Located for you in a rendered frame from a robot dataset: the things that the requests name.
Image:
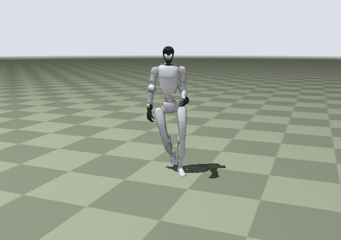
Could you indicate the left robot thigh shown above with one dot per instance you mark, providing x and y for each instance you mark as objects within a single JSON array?
[{"x": 181, "y": 118}]

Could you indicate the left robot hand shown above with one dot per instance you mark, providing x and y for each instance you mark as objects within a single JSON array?
[{"x": 184, "y": 102}]

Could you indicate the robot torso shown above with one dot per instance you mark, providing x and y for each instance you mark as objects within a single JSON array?
[{"x": 168, "y": 83}]

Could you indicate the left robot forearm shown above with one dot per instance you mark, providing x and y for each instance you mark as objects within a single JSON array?
[{"x": 183, "y": 93}]

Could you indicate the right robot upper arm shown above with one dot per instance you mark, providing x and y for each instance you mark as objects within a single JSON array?
[{"x": 153, "y": 77}]

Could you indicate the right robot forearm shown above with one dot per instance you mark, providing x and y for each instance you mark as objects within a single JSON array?
[{"x": 150, "y": 99}]

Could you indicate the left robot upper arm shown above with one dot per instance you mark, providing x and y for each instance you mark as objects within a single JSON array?
[{"x": 182, "y": 71}]

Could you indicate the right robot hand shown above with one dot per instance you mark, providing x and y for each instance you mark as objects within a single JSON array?
[{"x": 149, "y": 113}]

